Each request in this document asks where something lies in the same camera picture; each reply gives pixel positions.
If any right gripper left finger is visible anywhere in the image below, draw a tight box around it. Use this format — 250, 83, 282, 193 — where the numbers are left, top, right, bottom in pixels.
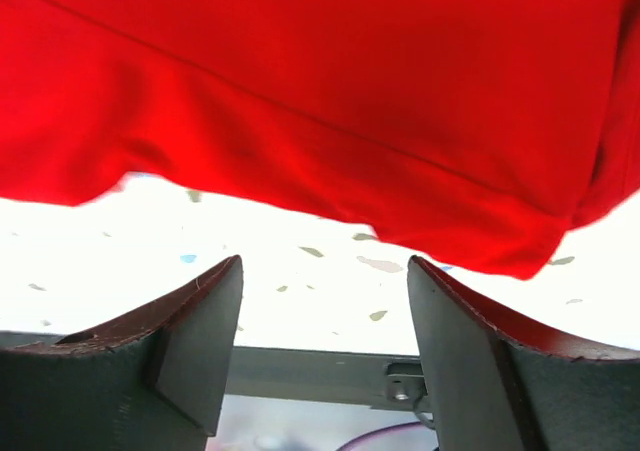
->
1, 256, 243, 450

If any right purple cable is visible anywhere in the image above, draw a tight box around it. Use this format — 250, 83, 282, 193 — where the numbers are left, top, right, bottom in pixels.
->
339, 420, 436, 451

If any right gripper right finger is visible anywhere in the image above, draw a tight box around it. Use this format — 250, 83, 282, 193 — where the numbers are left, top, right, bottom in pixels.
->
407, 256, 639, 451

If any red t shirt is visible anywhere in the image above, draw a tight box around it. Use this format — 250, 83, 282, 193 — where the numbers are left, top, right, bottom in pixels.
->
1, 0, 639, 279

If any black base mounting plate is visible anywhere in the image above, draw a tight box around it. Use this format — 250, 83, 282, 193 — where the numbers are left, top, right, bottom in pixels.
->
0, 330, 431, 412

